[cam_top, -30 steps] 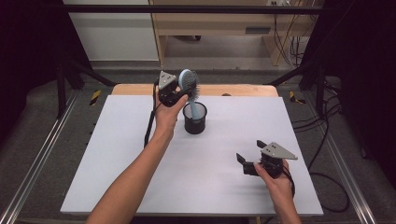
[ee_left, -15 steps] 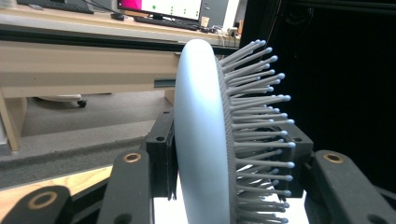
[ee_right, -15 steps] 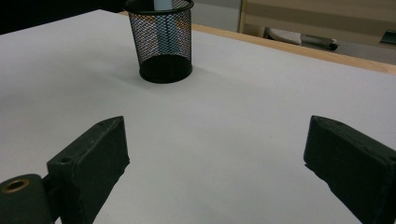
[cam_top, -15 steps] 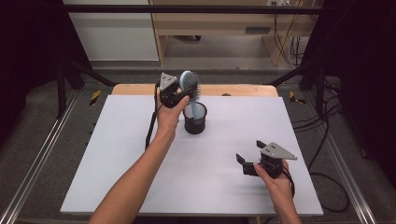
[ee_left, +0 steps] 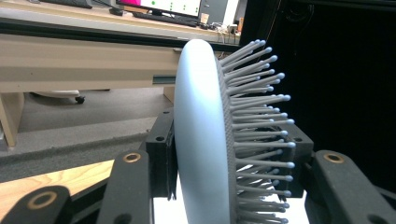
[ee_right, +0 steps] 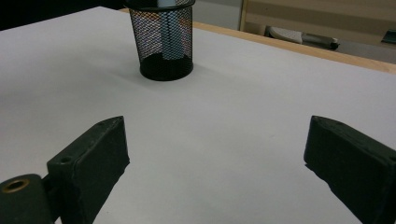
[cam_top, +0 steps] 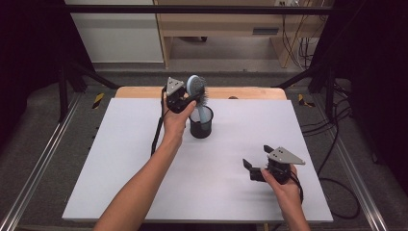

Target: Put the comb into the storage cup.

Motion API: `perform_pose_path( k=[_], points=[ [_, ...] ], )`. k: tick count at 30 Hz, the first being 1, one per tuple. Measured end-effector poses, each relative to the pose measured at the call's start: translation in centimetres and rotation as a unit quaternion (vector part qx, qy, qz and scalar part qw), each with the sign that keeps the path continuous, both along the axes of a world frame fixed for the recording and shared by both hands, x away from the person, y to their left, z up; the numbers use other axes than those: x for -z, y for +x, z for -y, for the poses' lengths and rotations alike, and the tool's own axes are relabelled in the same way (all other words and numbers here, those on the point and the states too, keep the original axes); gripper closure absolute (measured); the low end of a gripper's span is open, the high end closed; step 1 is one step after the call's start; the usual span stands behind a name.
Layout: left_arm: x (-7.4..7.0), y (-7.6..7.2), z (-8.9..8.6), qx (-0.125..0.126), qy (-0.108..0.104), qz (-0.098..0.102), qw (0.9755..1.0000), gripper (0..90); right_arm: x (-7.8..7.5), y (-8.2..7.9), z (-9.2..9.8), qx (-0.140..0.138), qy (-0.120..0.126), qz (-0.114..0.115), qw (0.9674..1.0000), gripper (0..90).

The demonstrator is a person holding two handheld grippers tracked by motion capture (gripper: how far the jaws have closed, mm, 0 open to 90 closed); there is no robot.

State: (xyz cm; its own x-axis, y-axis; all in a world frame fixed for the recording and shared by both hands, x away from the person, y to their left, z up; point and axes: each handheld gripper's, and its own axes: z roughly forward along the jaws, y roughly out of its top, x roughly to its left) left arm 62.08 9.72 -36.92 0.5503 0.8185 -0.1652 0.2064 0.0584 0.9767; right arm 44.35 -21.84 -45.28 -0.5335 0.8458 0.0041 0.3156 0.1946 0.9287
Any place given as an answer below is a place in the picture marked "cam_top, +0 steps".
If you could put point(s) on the person's left hand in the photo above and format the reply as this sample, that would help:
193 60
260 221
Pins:
174 123

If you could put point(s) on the wooden office desk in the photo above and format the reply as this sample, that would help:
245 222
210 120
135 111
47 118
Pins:
218 24

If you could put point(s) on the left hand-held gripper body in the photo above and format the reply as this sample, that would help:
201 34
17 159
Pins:
174 96

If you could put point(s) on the aluminium floor rail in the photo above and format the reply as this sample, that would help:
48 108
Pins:
38 163
362 192

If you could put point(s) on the light blue hair brush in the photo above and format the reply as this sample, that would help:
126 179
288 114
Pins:
194 84

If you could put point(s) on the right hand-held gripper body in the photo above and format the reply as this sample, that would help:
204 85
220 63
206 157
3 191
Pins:
282 157

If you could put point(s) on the person's right hand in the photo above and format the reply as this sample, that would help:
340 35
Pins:
288 192

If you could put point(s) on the black horizontal frame bar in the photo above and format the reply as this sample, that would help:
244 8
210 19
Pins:
192 9

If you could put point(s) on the yellow black floor tape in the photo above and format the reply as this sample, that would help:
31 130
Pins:
98 100
303 101

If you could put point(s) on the white power strip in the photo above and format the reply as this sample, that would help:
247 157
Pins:
287 2

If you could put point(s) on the white partition panel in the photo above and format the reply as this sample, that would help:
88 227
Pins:
118 38

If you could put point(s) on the black metal stand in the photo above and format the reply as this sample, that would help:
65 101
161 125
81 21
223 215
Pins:
63 96
329 93

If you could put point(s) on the black curtain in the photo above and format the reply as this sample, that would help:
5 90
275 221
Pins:
29 57
378 80

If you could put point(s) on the black mesh pen holder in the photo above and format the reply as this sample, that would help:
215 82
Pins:
200 131

